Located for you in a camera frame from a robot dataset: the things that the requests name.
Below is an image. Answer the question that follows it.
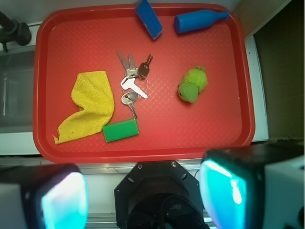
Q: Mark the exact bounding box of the blue plastic bottle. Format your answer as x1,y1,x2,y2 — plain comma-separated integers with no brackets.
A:
174,10,229,33

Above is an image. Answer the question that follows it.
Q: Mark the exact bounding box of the green rectangular block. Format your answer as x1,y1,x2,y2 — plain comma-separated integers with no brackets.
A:
102,119,139,143

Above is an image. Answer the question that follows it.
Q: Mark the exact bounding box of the yellow knitted cloth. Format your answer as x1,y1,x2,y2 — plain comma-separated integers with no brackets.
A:
53,71,115,145

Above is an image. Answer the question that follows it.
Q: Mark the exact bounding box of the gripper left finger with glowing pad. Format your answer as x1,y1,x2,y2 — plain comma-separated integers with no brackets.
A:
0,164,89,229

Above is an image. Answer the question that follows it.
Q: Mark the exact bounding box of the black clamp knob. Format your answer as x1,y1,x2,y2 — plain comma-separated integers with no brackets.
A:
0,12,31,53

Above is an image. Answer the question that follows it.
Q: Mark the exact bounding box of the red plastic tray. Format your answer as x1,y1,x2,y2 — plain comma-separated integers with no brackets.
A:
32,3,255,163

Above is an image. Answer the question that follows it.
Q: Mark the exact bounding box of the black octagonal mount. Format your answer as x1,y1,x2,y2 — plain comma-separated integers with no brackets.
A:
114,161,209,229

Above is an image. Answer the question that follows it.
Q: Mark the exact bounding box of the bunch of metal keys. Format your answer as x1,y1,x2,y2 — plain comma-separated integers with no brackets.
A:
117,51,153,119

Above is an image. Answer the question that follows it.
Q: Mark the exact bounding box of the blue sponge block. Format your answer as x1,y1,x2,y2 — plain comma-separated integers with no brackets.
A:
135,0,163,40

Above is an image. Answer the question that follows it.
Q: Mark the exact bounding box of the green plush animal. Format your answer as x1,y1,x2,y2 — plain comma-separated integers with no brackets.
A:
178,66,208,103

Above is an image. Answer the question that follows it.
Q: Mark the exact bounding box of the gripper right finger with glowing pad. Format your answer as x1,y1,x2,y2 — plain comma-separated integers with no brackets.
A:
199,143,305,229

